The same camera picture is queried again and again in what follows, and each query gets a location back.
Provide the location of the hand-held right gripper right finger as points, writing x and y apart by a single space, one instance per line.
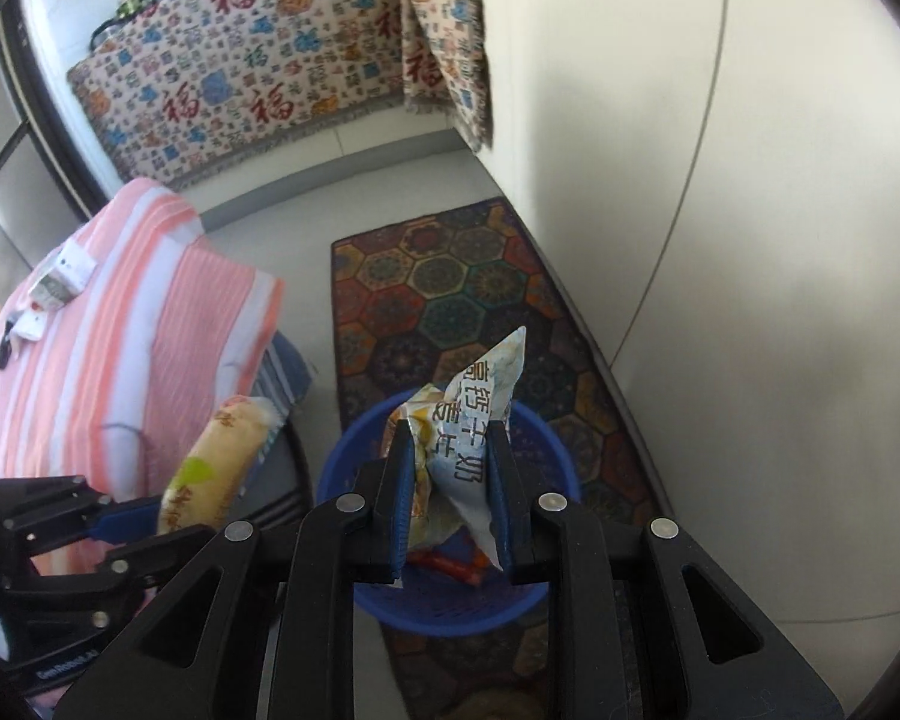
497 510

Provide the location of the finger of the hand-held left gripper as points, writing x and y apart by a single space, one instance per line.
127 521
112 577

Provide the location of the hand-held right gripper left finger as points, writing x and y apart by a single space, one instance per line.
403 510

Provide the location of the yellow snack packet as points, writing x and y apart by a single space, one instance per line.
420 420

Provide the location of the cream green bread packet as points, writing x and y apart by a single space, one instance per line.
210 465

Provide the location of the blue plastic basket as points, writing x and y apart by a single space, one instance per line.
435 607

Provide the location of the white blue snack packet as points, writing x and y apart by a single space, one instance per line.
480 405

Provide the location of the orange chip bag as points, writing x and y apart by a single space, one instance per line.
450 562

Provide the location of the dark stool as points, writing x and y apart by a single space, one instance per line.
289 465

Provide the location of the blue striped cloth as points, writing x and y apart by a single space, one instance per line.
289 375

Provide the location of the small black item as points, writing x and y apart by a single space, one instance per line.
4 356

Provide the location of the pink white striped tablecloth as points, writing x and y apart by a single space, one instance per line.
157 315

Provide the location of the white crumpled wrapper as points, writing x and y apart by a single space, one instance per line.
26 324

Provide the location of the hexagon patterned rug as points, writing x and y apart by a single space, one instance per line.
450 285

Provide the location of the silver crumpled wrapper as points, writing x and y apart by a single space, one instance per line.
47 291

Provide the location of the white green milk carton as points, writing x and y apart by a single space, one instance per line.
71 266

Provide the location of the grey refrigerator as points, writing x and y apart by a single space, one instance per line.
37 187

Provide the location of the white kitchen cabinet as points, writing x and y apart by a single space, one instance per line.
720 240

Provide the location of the narrow printed blanket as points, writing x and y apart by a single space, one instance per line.
450 37

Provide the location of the large printed blanket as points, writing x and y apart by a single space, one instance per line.
270 52

